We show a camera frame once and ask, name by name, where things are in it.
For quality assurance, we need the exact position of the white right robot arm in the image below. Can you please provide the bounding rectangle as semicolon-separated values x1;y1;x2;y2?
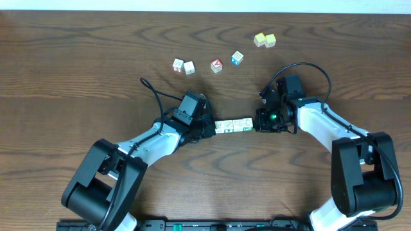
255;96;404;230

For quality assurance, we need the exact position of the wooden block letter Y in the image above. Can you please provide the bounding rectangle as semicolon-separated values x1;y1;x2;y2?
232;119;244;132

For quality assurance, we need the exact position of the wooden block blue T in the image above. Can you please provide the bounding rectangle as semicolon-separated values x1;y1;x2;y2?
184;61;195;74

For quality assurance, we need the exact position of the wooden block green edge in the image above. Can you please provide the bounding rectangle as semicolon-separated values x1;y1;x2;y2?
223;120;234;133

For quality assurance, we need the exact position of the yellow wooden block right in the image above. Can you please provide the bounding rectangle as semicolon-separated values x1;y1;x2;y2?
265;33;277;47

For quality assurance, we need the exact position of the wooden block green picture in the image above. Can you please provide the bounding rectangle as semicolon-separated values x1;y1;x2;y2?
242;118;254;132

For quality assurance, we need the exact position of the yellow wooden block left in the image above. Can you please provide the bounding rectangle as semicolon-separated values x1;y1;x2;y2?
254;33;266;47

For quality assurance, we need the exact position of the wooden block red A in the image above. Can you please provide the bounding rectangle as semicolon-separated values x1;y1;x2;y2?
211;58;223;73

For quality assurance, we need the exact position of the wooden block red 3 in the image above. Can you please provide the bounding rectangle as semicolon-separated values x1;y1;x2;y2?
172;58;184;73

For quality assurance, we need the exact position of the yellow wooden block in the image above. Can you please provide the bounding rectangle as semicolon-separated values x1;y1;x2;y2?
265;33;277;47
254;33;266;47

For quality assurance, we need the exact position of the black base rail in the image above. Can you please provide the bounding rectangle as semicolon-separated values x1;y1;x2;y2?
56;215;378;231

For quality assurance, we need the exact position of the wooden block with dots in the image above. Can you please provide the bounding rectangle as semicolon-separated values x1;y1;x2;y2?
214;121;225;134

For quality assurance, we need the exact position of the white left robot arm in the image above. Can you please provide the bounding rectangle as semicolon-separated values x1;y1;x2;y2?
61;114;215;230

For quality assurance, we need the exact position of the wooden block blue X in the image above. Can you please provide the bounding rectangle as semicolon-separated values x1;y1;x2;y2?
231;51;244;65

